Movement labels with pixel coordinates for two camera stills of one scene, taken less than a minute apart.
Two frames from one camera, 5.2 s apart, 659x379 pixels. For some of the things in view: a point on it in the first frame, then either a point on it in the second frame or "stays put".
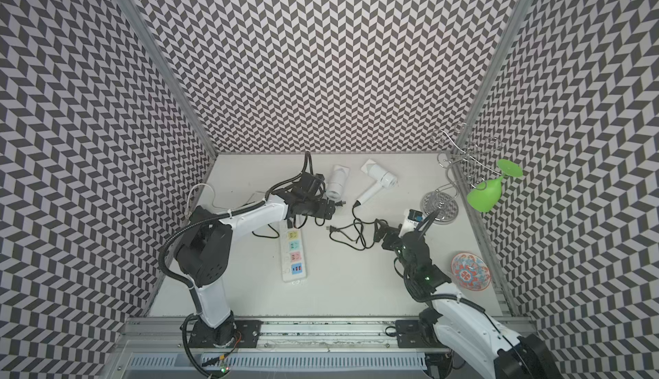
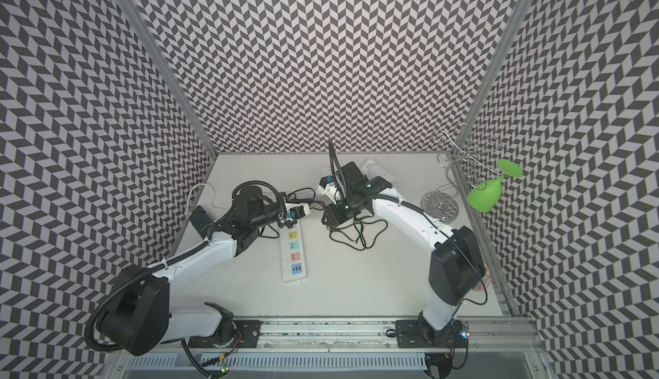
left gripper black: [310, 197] to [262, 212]
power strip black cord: [265, 237] stays put
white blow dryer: [388, 180] stays put
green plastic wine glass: [484, 196] stays put
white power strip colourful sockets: [293, 253] stays put
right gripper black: [393, 234] to [334, 215]
